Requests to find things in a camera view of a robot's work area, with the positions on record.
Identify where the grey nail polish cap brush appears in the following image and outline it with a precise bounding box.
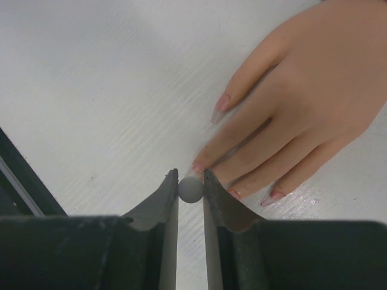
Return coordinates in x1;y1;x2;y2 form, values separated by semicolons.
178;176;203;204

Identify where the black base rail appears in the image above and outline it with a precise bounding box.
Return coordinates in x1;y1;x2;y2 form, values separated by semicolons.
1;131;67;216

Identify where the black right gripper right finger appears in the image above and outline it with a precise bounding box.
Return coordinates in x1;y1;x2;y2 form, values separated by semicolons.
203;170;386;289

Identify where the mannequin hand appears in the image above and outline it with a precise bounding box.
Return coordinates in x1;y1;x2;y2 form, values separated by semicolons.
189;1;386;207

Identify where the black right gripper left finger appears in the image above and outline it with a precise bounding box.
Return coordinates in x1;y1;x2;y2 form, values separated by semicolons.
1;169;178;289

